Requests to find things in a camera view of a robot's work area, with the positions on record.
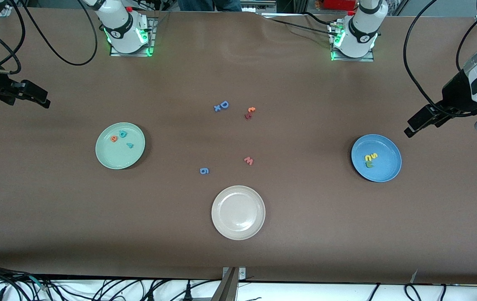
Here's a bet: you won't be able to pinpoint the blue plate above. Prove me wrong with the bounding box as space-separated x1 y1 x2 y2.
351 134 403 183

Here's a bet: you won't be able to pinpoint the pale green plate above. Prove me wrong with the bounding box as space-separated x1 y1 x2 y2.
95 122 146 170

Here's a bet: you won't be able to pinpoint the red box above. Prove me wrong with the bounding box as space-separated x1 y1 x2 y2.
321 0 358 11

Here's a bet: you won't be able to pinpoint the table cover sheet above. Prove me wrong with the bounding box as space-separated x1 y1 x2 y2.
0 8 477 285

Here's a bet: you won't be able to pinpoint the person in blue jeans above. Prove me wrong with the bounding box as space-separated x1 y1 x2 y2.
178 0 243 12

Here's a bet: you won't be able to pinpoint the beige plate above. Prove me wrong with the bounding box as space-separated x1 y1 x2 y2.
211 185 266 241

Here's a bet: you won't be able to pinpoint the short black arm cable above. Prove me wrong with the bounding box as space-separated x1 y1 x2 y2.
456 17 477 71
0 0 26 75

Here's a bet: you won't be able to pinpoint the long black arm cable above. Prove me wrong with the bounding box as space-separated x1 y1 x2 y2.
19 0 98 66
403 0 438 115

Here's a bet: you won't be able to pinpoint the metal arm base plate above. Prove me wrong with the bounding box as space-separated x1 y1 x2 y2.
330 23 375 62
110 17 157 57

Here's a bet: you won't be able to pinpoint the black cables on table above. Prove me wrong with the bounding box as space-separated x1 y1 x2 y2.
264 13 339 37

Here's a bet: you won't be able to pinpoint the green tipped cable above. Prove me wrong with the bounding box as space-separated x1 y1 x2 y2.
28 275 51 292

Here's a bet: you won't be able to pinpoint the metal post with bracket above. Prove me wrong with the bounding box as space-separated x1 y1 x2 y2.
211 267 246 301

